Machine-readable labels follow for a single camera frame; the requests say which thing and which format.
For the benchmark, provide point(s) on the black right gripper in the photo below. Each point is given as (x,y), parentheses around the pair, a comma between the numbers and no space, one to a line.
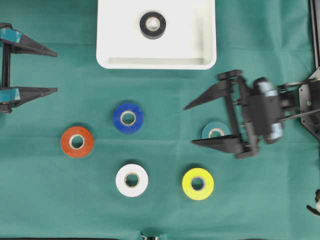
(232,143)

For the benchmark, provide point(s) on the black tape roll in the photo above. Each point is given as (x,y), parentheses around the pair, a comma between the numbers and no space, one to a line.
(152,25)

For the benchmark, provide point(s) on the white tape roll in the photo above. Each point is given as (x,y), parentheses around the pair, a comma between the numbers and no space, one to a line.
(131,180)

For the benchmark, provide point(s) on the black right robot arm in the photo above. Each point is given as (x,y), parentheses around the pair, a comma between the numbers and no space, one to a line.
(297,100)

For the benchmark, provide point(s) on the teal green tape roll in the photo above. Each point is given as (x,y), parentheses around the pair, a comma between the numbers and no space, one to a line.
(215,129)

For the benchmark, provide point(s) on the yellow tape roll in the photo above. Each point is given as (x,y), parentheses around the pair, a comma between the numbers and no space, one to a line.
(198,184)

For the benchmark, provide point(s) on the white plastic tray case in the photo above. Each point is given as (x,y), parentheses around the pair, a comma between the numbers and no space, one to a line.
(189,41)

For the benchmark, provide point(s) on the orange tape roll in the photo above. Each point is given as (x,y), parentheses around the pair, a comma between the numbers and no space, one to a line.
(77,142)

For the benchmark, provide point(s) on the blue tape roll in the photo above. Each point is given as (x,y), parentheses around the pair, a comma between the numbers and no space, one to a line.
(128,118)

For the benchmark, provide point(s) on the green table cloth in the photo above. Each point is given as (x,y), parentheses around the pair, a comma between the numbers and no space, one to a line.
(45,193)

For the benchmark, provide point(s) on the black white object at edge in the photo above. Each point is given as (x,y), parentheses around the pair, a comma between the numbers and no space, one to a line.
(316,210)

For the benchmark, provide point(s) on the metal clamp at bottom edge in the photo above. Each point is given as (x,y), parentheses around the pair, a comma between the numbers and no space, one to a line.
(149,237)

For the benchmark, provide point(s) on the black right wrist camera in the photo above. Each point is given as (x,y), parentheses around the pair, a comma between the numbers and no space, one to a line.
(266,111)

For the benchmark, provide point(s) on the black frame rail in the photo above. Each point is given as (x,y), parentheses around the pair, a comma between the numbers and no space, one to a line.
(314,9)

